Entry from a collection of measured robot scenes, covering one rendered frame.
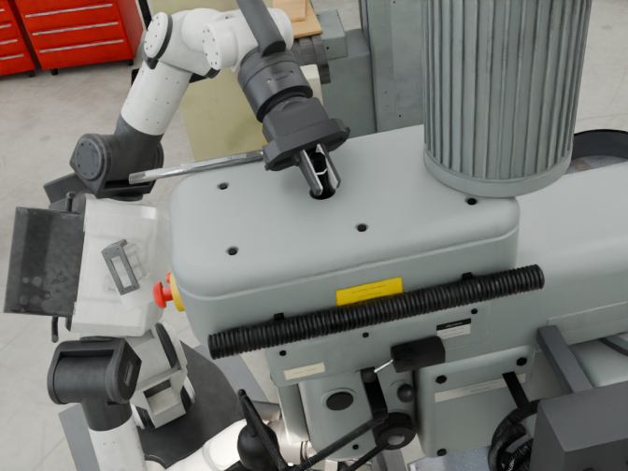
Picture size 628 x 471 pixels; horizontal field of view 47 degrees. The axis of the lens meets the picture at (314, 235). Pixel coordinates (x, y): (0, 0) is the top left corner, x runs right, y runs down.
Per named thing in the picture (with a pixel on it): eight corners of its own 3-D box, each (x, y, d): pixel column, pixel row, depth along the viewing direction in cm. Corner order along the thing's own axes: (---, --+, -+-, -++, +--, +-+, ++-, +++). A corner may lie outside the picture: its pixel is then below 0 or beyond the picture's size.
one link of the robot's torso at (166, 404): (127, 404, 235) (94, 339, 195) (184, 376, 241) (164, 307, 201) (146, 445, 228) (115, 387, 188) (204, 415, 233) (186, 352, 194)
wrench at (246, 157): (129, 189, 106) (127, 184, 106) (130, 174, 109) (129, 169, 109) (292, 158, 107) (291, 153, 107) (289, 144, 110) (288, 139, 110)
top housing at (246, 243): (196, 369, 100) (167, 289, 89) (188, 248, 120) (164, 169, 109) (524, 298, 102) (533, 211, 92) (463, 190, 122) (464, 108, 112)
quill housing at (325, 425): (320, 489, 130) (295, 379, 109) (301, 397, 146) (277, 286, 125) (422, 465, 131) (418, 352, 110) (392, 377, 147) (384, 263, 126)
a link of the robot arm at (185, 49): (262, 24, 116) (218, 19, 132) (204, 0, 110) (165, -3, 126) (241, 88, 117) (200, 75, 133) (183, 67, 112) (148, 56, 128)
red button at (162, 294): (158, 315, 107) (150, 296, 105) (157, 296, 110) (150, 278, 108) (179, 310, 108) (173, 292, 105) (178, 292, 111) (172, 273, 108)
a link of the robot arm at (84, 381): (66, 432, 143) (49, 372, 138) (87, 405, 151) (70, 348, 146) (121, 431, 141) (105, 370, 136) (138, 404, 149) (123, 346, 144)
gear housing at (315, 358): (275, 394, 108) (264, 350, 101) (256, 282, 126) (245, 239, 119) (492, 346, 109) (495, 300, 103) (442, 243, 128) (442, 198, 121)
